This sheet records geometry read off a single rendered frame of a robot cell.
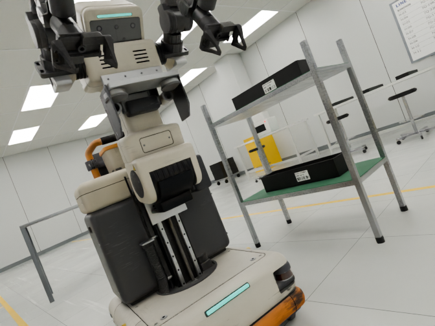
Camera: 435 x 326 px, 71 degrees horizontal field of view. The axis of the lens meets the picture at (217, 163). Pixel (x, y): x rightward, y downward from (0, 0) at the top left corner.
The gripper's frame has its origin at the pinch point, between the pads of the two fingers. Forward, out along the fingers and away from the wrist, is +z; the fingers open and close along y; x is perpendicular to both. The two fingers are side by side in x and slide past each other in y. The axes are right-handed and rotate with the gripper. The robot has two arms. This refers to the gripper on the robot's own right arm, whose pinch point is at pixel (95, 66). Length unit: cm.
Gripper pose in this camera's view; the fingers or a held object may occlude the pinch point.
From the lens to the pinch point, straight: 78.9
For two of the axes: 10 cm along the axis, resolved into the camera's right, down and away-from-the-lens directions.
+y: 7.4, -3.1, 5.9
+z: 6.0, 7.0, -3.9
